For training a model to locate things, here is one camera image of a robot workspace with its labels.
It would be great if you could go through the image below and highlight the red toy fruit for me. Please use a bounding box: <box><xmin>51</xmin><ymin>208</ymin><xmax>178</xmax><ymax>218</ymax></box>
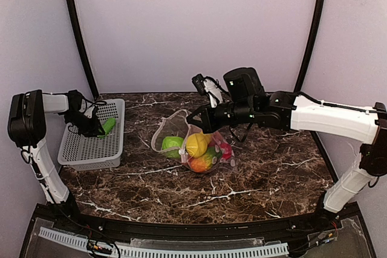
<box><xmin>209</xmin><ymin>132</ymin><xmax>223</xmax><ymax>146</ymax></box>

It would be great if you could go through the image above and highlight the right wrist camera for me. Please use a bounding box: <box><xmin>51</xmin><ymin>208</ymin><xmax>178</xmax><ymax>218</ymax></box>
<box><xmin>192</xmin><ymin>74</ymin><xmax>229</xmax><ymax>108</ymax></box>

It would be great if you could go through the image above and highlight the clear zip top bag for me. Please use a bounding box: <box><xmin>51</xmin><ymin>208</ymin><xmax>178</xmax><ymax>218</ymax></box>
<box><xmin>151</xmin><ymin>109</ymin><xmax>237</xmax><ymax>173</ymax></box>

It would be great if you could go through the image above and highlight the black left frame post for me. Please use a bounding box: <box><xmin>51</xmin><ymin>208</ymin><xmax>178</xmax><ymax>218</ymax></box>
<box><xmin>66</xmin><ymin>0</ymin><xmax>100</xmax><ymax>99</ymax></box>

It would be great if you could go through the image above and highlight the yellow toy lemon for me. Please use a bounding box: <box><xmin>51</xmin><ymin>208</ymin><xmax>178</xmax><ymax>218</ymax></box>
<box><xmin>186</xmin><ymin>133</ymin><xmax>211</xmax><ymax>158</ymax></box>

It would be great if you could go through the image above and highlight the black front rail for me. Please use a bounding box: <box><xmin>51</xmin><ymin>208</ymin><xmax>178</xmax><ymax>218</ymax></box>
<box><xmin>36</xmin><ymin>193</ymin><xmax>360</xmax><ymax>242</ymax></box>

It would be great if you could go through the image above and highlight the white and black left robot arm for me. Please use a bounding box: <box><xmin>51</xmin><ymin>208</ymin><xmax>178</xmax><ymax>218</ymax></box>
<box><xmin>7</xmin><ymin>89</ymin><xmax>106</xmax><ymax>204</ymax></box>

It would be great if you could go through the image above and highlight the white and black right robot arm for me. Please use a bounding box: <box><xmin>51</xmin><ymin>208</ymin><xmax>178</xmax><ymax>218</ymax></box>
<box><xmin>187</xmin><ymin>68</ymin><xmax>386</xmax><ymax>213</ymax></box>

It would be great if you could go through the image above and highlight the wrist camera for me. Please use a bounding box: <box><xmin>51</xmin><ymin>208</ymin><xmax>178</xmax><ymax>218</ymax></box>
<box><xmin>192</xmin><ymin>74</ymin><xmax>229</xmax><ymax>108</ymax></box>
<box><xmin>80</xmin><ymin>100</ymin><xmax>97</xmax><ymax>119</ymax></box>

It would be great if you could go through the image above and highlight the green toy cucumber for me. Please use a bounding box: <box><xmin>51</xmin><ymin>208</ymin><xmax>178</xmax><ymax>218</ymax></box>
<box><xmin>98</xmin><ymin>118</ymin><xmax>116</xmax><ymax>138</ymax></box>

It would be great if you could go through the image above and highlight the white plastic basket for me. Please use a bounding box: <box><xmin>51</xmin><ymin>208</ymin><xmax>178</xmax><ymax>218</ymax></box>
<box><xmin>57</xmin><ymin>98</ymin><xmax>125</xmax><ymax>171</ymax></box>

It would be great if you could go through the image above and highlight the black right frame post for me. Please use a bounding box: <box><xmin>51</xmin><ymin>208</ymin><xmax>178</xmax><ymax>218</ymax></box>
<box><xmin>293</xmin><ymin>0</ymin><xmax>324</xmax><ymax>92</ymax></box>

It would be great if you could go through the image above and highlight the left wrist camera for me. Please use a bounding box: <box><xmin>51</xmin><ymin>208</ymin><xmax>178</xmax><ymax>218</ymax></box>
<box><xmin>80</xmin><ymin>100</ymin><xmax>97</xmax><ymax>119</ymax></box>

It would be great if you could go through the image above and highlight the green orange toy mango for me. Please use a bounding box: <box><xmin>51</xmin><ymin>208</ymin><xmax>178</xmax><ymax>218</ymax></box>
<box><xmin>189</xmin><ymin>146</ymin><xmax>223</xmax><ymax>173</ymax></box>

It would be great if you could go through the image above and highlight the white slotted cable duct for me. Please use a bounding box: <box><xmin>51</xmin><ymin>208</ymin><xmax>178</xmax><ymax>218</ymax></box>
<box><xmin>39</xmin><ymin>227</ymin><xmax>289</xmax><ymax>257</ymax></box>

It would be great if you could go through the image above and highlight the red toy apple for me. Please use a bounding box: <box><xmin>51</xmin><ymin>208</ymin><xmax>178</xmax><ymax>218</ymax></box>
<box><xmin>220</xmin><ymin>143</ymin><xmax>233</xmax><ymax>161</ymax></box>

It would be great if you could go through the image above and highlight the black frame post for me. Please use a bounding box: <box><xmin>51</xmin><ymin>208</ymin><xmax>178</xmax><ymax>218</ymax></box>
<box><xmin>66</xmin><ymin>0</ymin><xmax>100</xmax><ymax>99</ymax></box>
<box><xmin>293</xmin><ymin>0</ymin><xmax>324</xmax><ymax>92</ymax></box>

